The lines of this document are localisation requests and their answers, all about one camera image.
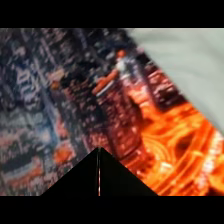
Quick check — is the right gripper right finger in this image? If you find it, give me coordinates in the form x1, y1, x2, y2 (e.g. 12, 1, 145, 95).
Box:
99, 146, 158, 197

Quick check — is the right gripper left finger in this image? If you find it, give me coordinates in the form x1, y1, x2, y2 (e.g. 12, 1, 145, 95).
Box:
41, 146, 100, 197

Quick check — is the white garment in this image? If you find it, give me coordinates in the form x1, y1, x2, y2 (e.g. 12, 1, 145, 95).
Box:
124, 28, 224, 136

